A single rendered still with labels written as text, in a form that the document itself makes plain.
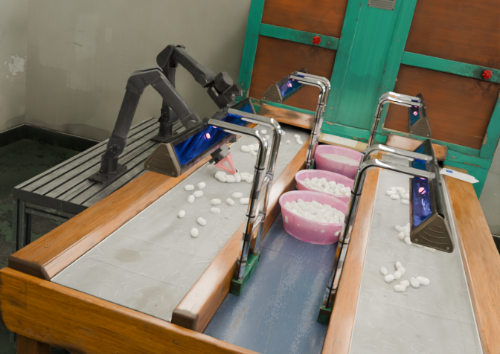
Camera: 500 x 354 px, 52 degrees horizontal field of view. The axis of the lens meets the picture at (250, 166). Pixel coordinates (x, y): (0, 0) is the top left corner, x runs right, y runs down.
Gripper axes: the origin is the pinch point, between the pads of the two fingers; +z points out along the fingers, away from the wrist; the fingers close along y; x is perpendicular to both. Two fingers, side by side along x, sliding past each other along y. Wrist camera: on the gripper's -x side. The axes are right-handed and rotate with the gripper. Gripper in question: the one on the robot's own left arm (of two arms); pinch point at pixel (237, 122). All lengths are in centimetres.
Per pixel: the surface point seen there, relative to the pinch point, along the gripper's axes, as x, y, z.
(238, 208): -6, -64, 25
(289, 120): -6.8, 45.2, 14.2
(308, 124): -13, 45, 22
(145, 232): 5, -97, 12
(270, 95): -27.8, -27.3, 0.6
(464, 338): -51, -101, 78
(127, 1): 58, 123, -119
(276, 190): -13, -46, 30
